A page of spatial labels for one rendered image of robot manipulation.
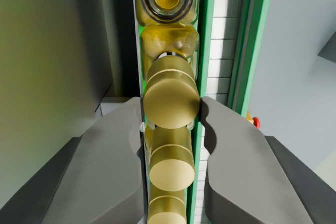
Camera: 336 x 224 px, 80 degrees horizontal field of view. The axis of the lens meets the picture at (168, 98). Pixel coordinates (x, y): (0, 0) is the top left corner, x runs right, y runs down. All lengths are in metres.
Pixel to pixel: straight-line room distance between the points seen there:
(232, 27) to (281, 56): 0.24
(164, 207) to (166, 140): 0.06
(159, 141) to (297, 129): 0.63
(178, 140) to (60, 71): 0.16
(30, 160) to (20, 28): 0.11
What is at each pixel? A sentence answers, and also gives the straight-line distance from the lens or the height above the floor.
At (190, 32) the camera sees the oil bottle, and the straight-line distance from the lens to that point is 0.19.
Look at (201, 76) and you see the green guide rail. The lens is 0.33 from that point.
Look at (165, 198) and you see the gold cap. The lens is 0.20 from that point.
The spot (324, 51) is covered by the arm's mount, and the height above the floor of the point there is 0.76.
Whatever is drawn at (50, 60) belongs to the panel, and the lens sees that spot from 0.24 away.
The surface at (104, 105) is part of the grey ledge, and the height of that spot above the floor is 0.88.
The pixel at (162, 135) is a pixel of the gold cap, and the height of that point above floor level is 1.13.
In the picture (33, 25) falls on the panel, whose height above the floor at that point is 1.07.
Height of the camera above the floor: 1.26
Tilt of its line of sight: 62 degrees down
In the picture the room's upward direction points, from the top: 180 degrees counter-clockwise
